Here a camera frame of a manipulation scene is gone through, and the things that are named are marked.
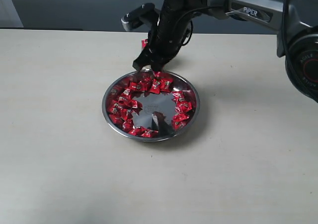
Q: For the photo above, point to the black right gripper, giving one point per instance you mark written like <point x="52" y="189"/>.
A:
<point x="166" y="40"/>

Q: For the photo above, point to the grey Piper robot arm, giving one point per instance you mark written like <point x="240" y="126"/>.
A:
<point x="295" y="23"/>

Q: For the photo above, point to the round steel plate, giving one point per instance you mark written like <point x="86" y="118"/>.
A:
<point x="147" y="116"/>

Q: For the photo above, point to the red wrapped candy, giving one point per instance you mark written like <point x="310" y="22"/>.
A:
<point x="155" y="87"/>
<point x="166" y="85"/>
<point x="127" y="93"/>
<point x="135" y="86"/>
<point x="179" y="121"/>
<point x="116" y="119"/>
<point x="178" y="97"/>

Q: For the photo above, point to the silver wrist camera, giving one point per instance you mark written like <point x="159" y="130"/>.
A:
<point x="146" y="15"/>

